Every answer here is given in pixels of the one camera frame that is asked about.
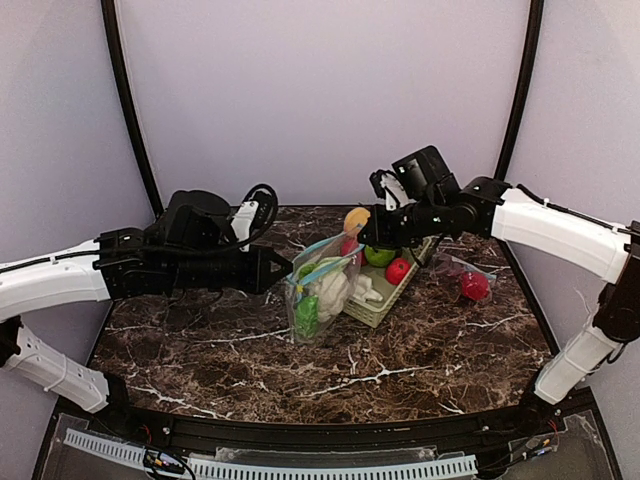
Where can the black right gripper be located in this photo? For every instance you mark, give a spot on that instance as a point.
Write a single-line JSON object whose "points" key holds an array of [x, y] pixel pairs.
{"points": [[379, 229]]}

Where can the black table edge rail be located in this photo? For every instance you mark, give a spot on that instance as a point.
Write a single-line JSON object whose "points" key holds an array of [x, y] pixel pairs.
{"points": [[484, 432]]}

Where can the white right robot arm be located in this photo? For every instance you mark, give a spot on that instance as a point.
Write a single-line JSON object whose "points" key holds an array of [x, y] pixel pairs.
{"points": [[420, 197]]}

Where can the clear zip bag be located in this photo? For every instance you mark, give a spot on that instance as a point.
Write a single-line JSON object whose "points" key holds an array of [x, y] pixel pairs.
{"points": [[446, 270], [294, 292]]}

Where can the light blue cable duct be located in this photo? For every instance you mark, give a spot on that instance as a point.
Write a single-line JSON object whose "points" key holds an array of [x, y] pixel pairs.
{"points": [[230, 463]]}

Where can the white garlic toy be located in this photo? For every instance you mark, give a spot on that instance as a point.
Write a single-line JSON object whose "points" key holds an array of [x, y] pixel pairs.
{"points": [[364, 290]]}

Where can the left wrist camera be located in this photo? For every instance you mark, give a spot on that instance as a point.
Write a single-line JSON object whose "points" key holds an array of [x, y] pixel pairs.
{"points": [[255, 215]]}

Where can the green leafy vegetable toy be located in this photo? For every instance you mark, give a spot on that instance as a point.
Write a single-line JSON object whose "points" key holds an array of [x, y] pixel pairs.
{"points": [[306, 318]]}

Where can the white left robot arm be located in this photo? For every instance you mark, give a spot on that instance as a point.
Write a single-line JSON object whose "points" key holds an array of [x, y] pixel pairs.
{"points": [[198, 242]]}

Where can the white green cabbage toy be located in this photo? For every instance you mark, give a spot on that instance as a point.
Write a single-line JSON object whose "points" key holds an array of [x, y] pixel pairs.
{"points": [[331, 279]]}

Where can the black right frame post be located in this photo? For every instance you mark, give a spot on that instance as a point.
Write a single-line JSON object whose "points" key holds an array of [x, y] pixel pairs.
{"points": [[524, 78]]}

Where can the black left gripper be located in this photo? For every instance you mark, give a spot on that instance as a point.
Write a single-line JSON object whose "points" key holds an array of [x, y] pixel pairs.
{"points": [[256, 269]]}

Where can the black left frame post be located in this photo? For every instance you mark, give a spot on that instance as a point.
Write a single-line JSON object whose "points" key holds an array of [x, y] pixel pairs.
{"points": [[128, 108]]}

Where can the pale green perforated basket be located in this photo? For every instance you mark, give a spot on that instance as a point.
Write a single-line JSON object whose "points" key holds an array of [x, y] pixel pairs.
{"points": [[372, 313]]}

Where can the yellow peach toy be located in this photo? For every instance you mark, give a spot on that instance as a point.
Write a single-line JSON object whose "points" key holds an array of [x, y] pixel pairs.
{"points": [[355, 218]]}

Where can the round red fruit toy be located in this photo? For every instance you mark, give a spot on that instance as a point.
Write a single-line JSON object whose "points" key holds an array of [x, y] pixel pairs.
{"points": [[349, 245]]}

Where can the black frame post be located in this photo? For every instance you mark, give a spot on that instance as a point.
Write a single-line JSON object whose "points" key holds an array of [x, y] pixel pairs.
{"points": [[128, 108], [524, 78]]}

